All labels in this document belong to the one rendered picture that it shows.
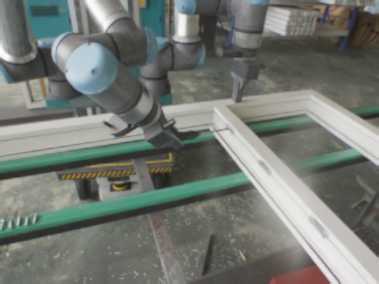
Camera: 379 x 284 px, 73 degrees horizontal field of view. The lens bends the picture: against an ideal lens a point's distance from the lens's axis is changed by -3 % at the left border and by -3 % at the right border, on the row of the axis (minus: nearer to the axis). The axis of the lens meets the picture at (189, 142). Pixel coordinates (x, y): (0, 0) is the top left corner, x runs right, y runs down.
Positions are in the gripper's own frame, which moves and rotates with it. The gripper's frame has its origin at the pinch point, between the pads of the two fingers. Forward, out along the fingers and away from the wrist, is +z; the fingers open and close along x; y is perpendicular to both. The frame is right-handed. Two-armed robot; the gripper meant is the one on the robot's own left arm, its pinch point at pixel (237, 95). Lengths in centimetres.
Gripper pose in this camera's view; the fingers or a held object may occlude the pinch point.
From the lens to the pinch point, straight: 95.1
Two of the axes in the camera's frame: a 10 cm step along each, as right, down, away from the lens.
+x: -3.5, -5.5, 7.5
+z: -0.6, 8.2, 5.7
